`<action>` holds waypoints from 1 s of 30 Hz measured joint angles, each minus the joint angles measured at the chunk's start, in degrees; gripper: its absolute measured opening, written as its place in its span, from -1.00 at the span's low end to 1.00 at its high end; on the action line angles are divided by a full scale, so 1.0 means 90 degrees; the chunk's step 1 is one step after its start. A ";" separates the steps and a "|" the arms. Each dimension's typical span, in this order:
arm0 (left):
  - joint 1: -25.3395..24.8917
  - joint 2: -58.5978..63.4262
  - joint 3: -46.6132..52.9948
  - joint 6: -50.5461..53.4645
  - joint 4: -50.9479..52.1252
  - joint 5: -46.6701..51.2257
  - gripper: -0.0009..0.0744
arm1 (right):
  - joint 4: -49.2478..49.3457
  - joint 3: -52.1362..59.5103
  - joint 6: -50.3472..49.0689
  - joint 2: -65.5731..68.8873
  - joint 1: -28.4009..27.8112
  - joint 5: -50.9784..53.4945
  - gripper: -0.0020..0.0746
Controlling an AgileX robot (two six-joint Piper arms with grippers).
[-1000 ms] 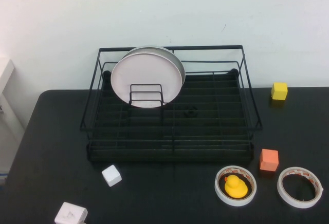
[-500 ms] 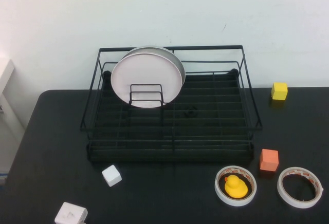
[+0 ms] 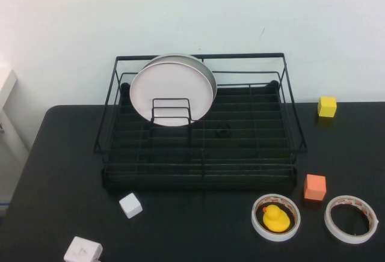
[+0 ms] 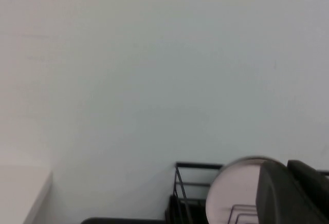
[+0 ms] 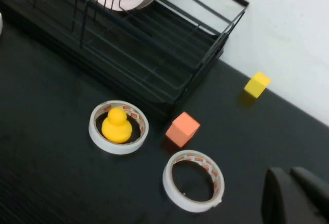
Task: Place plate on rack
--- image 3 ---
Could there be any pink round plate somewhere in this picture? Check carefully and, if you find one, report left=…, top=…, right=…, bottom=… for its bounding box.
left=129, top=61, right=215, bottom=127

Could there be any grey round plate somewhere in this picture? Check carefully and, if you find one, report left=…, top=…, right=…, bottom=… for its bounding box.
left=147, top=53, right=218, bottom=106

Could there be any black plastic drip tray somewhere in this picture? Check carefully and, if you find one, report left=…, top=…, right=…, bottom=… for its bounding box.
left=102, top=80, right=298, bottom=192

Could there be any white cube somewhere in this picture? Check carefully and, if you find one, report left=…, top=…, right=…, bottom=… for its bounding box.
left=119, top=192, right=143, bottom=220

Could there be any white tape roll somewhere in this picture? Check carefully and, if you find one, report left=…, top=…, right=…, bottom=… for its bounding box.
left=324, top=195, right=380, bottom=245
left=251, top=193, right=301, bottom=242

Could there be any yellow rubber duck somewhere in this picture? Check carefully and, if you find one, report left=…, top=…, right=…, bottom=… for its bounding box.
left=262, top=204, right=291, bottom=233

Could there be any yellow cube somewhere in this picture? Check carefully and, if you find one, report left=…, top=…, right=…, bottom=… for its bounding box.
left=317, top=96, right=337, bottom=118

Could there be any orange cube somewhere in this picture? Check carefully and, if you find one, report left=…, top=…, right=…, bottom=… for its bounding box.
left=303, top=174, right=327, bottom=201

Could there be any white power adapter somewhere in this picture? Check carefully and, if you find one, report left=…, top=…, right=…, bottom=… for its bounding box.
left=63, top=236, right=103, bottom=262

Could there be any white cabinet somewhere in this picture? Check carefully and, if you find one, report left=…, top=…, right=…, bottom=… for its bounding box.
left=0, top=60, right=31, bottom=212

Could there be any black wire dish rack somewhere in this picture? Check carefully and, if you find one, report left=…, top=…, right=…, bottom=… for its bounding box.
left=93, top=52, right=308, bottom=192

